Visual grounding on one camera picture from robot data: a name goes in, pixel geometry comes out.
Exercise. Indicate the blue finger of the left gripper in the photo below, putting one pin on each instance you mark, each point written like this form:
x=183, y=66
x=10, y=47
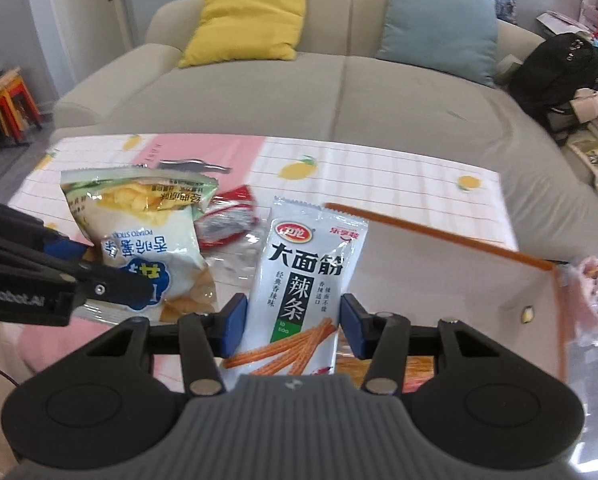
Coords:
x=130, y=286

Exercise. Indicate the pink trash bin with bag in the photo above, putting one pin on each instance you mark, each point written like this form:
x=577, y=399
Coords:
x=580, y=280

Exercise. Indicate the lemon print pink tablecloth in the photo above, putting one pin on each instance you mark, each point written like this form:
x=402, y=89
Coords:
x=448, y=196

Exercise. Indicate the yellow cushion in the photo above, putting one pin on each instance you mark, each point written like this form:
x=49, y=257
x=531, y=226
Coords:
x=245, y=30

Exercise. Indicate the white spicy strips packet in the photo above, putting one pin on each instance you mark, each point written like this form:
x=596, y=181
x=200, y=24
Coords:
x=306, y=264

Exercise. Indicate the white door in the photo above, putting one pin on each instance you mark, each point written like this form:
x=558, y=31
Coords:
x=78, y=37

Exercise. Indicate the green white potato chips bag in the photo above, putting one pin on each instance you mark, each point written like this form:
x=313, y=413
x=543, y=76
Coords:
x=142, y=221

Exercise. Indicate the red french fries snack bag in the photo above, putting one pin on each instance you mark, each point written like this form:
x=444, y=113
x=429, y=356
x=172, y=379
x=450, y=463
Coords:
x=416, y=371

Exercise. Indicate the red silver snack packet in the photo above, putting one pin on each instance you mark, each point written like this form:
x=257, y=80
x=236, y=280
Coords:
x=229, y=215

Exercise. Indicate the clear bag of white candies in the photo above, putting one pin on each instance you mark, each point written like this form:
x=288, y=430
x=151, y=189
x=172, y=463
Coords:
x=233, y=266

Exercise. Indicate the stacked orange red stools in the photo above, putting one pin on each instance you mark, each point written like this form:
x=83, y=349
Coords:
x=18, y=111

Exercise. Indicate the black backpack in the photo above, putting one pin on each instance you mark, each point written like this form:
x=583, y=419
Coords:
x=557, y=85

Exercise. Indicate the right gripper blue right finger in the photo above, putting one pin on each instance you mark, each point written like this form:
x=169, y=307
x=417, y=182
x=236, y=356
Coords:
x=371, y=333

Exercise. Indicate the orange rimmed white box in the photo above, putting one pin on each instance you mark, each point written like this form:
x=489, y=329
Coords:
x=429, y=275

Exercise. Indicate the printed tote bag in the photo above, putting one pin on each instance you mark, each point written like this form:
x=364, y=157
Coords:
x=596, y=159

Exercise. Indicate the beige fabric sofa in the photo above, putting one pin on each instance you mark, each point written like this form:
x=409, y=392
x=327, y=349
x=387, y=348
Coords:
x=336, y=89

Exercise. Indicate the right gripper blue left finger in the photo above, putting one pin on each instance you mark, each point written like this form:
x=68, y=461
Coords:
x=198, y=339

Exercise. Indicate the light blue cushion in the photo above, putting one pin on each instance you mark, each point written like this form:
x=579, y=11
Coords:
x=456, y=37

